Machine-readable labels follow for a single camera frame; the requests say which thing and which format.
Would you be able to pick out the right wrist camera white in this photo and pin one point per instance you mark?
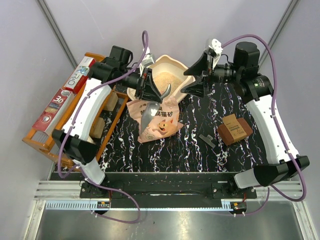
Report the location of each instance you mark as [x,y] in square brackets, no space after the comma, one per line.
[213,51]

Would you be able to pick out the cream plastic litter box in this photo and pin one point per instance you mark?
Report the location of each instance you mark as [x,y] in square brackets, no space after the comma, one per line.
[167,70]

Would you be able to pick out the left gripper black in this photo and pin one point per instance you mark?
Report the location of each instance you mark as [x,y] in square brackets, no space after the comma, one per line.
[147,88]

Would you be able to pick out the grey metal scoop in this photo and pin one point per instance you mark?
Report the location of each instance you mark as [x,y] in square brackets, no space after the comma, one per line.
[151,110]

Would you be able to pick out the red white RiO toothpaste box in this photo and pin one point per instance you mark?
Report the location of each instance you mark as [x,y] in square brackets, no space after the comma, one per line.
[79,75]

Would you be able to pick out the tan sponge block in rack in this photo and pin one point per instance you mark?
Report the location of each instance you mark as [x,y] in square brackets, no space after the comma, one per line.
[111,103]

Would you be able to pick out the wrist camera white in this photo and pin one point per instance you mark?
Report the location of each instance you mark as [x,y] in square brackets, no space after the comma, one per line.
[213,51]
[147,61]

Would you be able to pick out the orange wooden shelf rack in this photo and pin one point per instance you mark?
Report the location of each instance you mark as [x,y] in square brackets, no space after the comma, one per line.
[46,145]

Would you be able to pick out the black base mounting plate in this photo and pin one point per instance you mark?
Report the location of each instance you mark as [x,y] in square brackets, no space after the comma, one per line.
[216,185]

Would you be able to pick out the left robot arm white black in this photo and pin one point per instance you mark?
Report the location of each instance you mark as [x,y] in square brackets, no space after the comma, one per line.
[72,139]

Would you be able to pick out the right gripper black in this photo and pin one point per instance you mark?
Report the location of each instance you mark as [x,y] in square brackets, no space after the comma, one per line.
[202,65]

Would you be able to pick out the pink cat litter bag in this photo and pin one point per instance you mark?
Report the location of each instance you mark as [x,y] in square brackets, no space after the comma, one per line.
[164,124]

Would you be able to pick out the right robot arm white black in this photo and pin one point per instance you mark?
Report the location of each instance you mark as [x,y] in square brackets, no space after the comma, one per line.
[258,94]

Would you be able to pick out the grey bag clip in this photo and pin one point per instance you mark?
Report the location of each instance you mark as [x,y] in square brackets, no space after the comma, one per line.
[208,140]

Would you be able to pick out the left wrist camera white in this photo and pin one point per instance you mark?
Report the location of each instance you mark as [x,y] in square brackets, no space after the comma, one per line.
[147,61]

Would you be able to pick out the red 3D toothpaste box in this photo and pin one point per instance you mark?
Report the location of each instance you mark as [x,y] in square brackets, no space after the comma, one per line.
[53,112]

